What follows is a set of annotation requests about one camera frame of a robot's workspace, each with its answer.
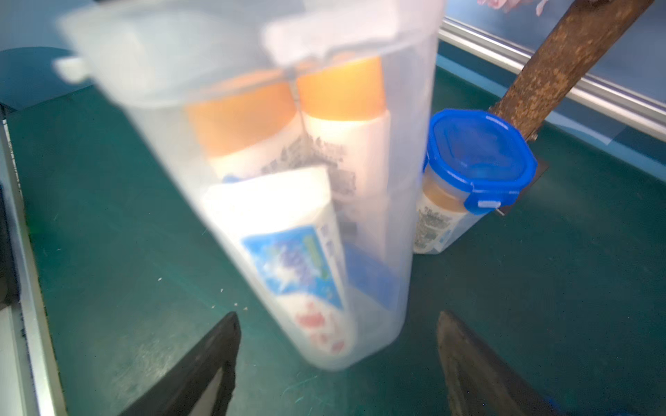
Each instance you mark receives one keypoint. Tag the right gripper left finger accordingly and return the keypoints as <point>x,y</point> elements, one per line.
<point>202,382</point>

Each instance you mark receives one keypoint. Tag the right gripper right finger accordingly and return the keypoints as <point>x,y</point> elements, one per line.
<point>478,381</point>

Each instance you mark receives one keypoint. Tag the blue-lid toiletry cup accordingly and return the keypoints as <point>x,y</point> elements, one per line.
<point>475,164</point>
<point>154,58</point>

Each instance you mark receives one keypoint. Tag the white blue toothpaste tube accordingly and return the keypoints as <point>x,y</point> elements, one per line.
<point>284,227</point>

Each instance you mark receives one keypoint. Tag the orange-cap white bottle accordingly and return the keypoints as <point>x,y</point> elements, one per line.
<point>346,115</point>
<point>254,131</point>

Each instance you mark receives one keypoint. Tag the pink cherry blossom tree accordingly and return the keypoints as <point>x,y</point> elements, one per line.
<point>578,41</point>

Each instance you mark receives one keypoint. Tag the aluminium back frame bar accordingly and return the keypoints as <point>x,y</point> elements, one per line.
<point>635,110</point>

